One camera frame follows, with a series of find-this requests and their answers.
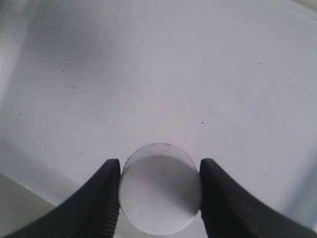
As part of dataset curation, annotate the white plastic tray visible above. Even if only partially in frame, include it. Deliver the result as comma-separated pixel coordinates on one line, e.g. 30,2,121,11
0,0,317,235

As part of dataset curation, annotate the white bottle cap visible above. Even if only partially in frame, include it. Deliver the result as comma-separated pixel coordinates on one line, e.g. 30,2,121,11
118,142,202,236

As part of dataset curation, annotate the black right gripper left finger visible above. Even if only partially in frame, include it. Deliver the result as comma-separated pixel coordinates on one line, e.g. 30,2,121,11
8,159,120,238

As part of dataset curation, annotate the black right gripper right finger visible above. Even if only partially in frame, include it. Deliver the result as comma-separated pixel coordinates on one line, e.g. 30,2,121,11
200,158,315,238

